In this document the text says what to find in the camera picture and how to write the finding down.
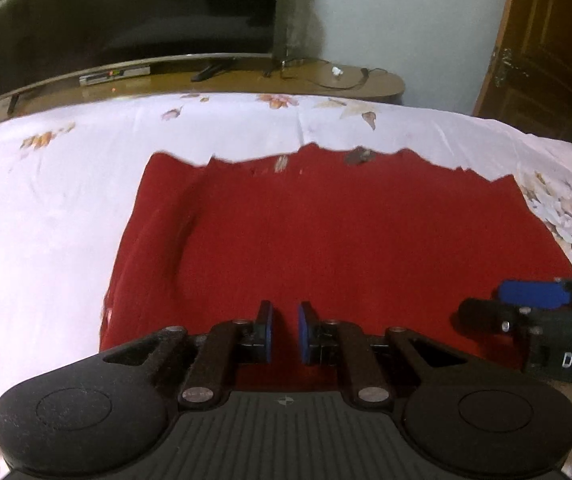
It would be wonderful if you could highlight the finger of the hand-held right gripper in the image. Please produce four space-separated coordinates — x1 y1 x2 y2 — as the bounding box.
498 278 572 310
458 298 534 334

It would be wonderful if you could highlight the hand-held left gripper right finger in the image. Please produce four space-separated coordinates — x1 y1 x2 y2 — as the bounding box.
298 301 472 411

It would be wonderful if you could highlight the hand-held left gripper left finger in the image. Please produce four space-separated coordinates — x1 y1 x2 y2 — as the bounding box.
103 300 275 411

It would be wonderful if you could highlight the red sequined sweater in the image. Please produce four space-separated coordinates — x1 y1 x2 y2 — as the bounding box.
98 144 572 394

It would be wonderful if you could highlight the brown wooden door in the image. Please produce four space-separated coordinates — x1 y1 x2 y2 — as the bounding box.
473 0 572 147

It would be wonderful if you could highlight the wooden television stand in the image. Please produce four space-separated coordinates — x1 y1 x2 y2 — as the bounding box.
0 55 407 136

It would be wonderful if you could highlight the white floral bedsheet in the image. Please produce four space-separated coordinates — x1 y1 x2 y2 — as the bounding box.
0 91 572 480

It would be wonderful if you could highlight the black remote control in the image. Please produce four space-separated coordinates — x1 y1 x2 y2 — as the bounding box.
191 62 223 83

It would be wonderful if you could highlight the silver set-top box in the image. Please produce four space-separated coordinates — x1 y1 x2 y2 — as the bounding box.
80 65 152 86

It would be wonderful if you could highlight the clear glass vase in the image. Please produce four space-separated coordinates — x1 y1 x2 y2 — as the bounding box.
272 0 315 64

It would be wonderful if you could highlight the black curved television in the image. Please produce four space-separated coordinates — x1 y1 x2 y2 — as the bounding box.
0 0 281 103

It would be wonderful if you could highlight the metal door handle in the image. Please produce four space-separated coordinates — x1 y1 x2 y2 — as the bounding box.
493 47 517 89

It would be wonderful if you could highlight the black cable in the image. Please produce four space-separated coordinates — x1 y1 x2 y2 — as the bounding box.
280 57 393 90

